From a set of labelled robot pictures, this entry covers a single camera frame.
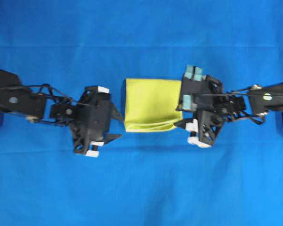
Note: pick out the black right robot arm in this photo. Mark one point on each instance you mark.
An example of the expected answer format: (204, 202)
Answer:
(259, 101)

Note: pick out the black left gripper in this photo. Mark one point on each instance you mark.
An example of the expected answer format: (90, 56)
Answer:
(88, 120)

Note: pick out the yellow-green towel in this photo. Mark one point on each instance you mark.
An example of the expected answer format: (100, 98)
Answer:
(150, 105)

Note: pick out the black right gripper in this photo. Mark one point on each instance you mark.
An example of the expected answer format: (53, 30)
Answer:
(202, 95)

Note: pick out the blue table cloth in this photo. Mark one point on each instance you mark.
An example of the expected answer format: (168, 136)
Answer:
(141, 179)

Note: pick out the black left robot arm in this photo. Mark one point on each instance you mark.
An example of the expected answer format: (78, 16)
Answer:
(33, 102)

